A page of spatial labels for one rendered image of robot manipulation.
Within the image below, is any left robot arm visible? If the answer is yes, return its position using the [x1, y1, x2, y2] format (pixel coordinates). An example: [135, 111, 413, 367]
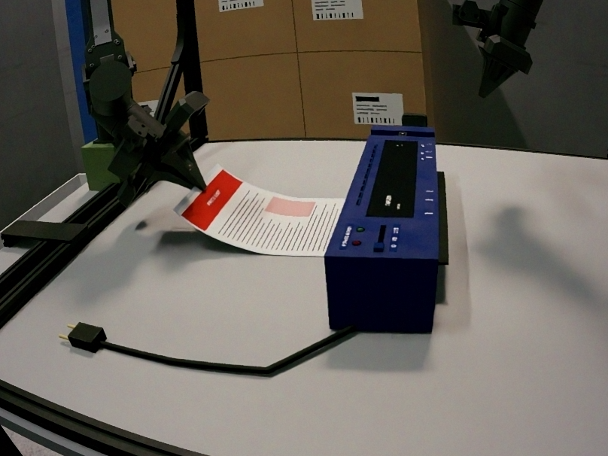
[452, 0, 543, 36]

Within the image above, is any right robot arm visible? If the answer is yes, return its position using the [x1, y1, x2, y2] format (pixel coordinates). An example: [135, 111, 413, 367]
[81, 0, 157, 181]

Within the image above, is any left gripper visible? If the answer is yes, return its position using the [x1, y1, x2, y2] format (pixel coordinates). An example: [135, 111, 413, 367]
[476, 0, 536, 99]

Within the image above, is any blue laminator with black power cord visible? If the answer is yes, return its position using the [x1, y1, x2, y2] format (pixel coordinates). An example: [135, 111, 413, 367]
[59, 126, 448, 374]

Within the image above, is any white laminating pouch with printed sheet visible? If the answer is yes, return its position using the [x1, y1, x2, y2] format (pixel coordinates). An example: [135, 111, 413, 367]
[173, 163, 345, 257]

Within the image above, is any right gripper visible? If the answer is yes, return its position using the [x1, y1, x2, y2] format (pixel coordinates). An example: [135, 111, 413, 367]
[112, 91, 210, 208]

